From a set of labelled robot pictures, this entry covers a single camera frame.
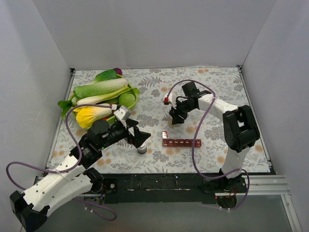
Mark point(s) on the dark green leaf vegetable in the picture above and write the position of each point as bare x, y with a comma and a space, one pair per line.
106, 75

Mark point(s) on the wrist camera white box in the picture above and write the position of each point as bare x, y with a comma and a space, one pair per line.
170, 99
122, 114

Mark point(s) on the green leafy herb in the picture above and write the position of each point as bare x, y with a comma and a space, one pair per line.
65, 106

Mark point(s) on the large napa cabbage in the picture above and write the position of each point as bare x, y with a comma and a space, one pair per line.
99, 88

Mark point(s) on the purple onion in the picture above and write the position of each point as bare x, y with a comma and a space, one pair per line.
118, 71

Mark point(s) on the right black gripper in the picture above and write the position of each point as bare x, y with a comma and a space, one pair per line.
180, 109

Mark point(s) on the round green cabbage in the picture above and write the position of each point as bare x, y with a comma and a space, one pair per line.
128, 100

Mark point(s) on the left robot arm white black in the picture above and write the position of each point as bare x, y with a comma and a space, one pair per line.
75, 174

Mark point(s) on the white vitamin pill bottle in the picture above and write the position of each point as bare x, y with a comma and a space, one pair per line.
142, 149

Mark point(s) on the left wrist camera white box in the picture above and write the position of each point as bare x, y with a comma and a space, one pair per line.
122, 114

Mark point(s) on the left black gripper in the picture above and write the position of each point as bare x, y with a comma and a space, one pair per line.
130, 131

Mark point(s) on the yellow napa cabbage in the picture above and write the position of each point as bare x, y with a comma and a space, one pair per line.
87, 115

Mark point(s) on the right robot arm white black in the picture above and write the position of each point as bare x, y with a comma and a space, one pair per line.
240, 130

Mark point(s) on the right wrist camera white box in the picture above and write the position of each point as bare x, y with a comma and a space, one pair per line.
170, 99

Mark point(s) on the red weekly pill organizer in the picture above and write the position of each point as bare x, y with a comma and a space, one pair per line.
171, 142

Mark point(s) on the green plastic tray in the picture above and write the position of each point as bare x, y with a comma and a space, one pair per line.
110, 102

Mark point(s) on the black base frame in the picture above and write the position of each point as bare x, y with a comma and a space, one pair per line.
168, 188

